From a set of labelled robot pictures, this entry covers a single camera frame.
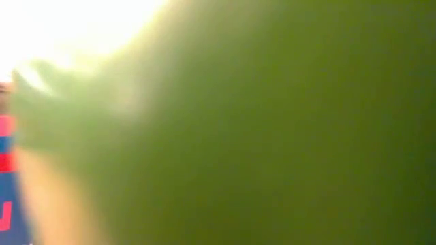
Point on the green toy apple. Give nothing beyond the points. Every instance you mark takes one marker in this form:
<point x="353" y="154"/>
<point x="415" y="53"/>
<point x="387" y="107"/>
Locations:
<point x="272" y="136"/>

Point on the blue label salmon can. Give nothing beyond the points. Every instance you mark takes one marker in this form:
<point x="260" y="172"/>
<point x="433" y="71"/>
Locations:
<point x="7" y="177"/>

